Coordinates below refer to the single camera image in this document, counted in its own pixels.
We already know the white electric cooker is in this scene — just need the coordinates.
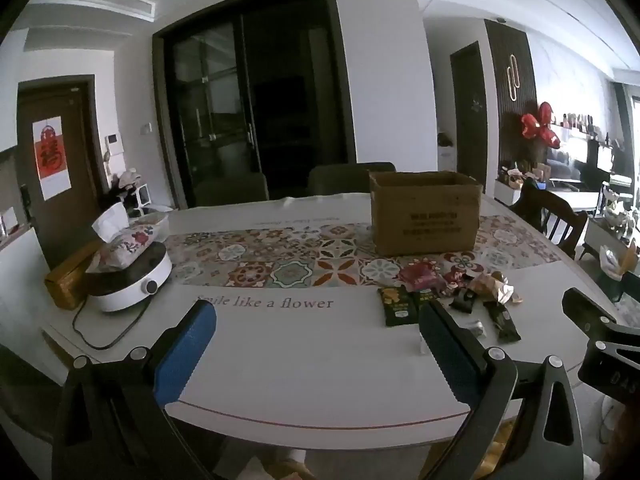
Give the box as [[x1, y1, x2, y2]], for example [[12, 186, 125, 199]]
[[87, 241, 174, 314]]

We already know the slatted dark wall panel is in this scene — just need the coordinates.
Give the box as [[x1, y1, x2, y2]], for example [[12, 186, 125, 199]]
[[483, 18, 539, 172]]

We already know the red and white door poster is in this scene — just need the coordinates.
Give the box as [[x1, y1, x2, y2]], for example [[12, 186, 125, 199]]
[[32, 115, 74, 201]]

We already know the black power cable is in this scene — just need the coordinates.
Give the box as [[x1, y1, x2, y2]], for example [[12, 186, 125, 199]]
[[72, 304, 147, 351]]

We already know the dark upholstered chair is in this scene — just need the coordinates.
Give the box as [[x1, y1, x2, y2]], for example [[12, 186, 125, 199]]
[[307, 161, 398, 197], [192, 172, 271, 209]]

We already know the plush toy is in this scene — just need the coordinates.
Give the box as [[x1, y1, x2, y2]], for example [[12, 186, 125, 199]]
[[116, 167, 144, 192]]

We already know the small red snack packet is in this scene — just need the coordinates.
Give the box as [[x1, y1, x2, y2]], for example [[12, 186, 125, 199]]
[[442, 266, 469, 289]]

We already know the dark wooden chair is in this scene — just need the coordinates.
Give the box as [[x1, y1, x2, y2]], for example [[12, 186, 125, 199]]
[[512, 179, 591, 261]]

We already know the brown wooden door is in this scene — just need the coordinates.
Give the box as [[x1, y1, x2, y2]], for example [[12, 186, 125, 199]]
[[16, 74, 104, 272]]

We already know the red foil balloon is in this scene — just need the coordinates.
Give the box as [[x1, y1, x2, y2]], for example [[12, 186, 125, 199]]
[[519, 101, 562, 150]]

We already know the patterned tablecloth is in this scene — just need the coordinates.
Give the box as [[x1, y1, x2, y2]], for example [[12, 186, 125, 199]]
[[42, 192, 640, 452]]

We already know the grey sofa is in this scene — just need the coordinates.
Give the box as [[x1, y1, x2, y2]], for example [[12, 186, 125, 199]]
[[546, 149, 589, 182]]

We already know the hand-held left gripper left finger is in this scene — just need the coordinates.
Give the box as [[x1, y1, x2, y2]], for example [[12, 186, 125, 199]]
[[52, 300, 221, 480]]

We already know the gold wall ornament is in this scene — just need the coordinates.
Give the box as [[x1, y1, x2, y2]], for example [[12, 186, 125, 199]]
[[503, 52, 521, 102]]

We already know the brown snack packet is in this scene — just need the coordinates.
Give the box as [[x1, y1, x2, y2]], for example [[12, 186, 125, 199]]
[[467, 272, 515, 305]]

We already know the black snack packet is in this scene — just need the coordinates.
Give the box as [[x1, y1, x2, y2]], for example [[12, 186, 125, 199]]
[[483, 302, 522, 344], [448, 287, 482, 315]]

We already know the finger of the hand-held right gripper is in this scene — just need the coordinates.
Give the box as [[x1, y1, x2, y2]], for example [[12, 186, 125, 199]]
[[562, 287, 619, 332]]

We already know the floral tissue pack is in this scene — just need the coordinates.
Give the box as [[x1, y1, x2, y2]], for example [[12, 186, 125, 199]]
[[85, 202, 169, 274]]

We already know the large red snack packet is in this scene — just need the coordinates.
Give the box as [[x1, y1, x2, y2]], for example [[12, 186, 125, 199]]
[[398, 263, 442, 294]]

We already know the dark green snack packet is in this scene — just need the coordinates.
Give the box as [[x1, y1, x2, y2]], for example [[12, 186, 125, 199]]
[[377, 286, 419, 329], [413, 288, 442, 311]]

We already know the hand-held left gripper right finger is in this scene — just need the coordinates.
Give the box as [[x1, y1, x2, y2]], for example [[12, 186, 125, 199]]
[[419, 300, 586, 480]]

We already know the dark sliding glass door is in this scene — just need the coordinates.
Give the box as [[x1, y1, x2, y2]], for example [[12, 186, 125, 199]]
[[152, 0, 359, 211]]

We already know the white small appliance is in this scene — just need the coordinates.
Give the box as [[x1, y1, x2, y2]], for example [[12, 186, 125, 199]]
[[123, 184, 174, 219]]

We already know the brown cardboard box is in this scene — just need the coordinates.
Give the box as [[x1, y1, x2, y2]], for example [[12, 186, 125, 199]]
[[369, 170, 484, 257]]

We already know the golden box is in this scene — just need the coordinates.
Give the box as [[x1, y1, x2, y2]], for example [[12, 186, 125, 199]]
[[44, 240, 104, 311]]

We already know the dark interior door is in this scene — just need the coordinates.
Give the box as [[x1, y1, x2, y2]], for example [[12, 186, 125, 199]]
[[449, 42, 489, 187]]

